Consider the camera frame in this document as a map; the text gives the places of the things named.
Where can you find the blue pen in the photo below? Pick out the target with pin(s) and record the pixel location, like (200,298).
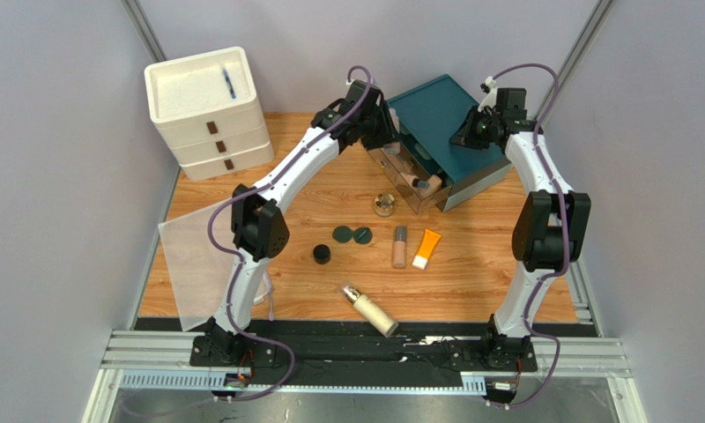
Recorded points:
(229,84)

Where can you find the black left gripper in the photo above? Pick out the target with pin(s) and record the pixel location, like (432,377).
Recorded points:
(389,131)

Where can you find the dark green round compact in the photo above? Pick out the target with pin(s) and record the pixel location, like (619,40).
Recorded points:
(342,234)

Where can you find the white three drawer cabinet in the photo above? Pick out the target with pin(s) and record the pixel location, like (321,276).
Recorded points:
(208,133)

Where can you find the clear acrylic drawer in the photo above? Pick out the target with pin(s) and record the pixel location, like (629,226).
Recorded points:
(413,159)

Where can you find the grey cap foundation bottle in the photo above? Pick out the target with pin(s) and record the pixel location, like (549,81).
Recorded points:
(399,247)

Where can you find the teal drawer organizer box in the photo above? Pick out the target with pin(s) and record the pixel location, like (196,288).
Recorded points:
(433,113)

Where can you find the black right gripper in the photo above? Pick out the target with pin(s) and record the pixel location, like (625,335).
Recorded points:
(466,135)

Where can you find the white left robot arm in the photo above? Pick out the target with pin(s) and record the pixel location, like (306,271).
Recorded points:
(251,225)

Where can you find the cream pump lotion bottle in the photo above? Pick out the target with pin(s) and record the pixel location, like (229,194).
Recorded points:
(370,310)

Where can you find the gold lid cream jar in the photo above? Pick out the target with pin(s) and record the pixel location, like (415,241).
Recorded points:
(385,204)

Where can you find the clear plastic bottle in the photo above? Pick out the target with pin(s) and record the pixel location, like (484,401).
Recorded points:
(394,126)

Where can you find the orange cosmetic tube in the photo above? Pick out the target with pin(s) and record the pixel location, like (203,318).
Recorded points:
(426,248)

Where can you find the white mesh pouch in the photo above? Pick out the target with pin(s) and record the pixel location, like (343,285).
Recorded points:
(208,279)

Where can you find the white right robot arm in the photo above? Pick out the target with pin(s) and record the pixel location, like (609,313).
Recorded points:
(549,232)

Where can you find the small black jar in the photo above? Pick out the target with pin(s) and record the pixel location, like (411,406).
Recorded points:
(321,254)

